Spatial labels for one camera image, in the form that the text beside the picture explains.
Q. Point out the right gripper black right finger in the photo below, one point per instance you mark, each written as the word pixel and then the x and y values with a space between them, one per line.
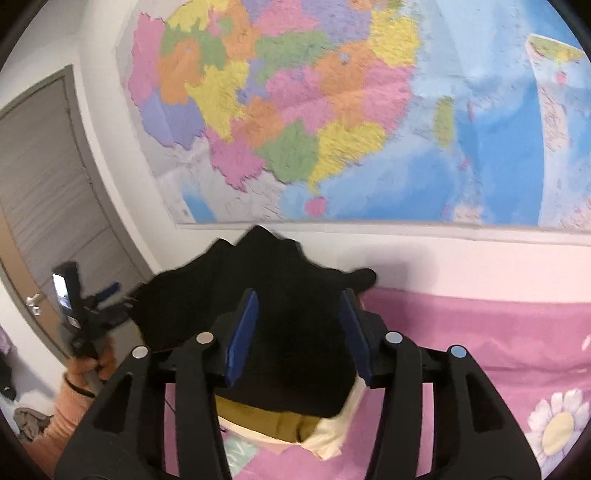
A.
pixel 475 435

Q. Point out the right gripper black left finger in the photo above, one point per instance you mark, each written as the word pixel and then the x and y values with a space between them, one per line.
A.
pixel 121 436

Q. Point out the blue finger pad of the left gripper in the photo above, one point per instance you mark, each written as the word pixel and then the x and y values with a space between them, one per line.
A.
pixel 107 292

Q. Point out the black large garment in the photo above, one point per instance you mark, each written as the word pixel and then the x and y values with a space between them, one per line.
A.
pixel 297 360

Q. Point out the left forearm orange sleeve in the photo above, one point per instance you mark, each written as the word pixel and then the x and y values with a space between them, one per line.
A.
pixel 70 407

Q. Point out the left hand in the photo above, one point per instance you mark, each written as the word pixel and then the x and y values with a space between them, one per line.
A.
pixel 104 367

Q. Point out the grey wooden door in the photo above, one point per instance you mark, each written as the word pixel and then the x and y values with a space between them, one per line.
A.
pixel 55 207

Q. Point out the pink bed sheet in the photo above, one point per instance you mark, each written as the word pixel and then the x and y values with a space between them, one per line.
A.
pixel 536 354

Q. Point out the cream folded garment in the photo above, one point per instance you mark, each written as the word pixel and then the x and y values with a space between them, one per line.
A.
pixel 326 442

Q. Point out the olive folded garment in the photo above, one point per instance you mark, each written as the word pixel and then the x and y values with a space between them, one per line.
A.
pixel 263 425

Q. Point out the silver door handle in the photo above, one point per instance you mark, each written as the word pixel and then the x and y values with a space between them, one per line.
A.
pixel 33 303

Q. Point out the colourful wall map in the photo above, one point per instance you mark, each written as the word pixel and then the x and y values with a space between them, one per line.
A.
pixel 466 112

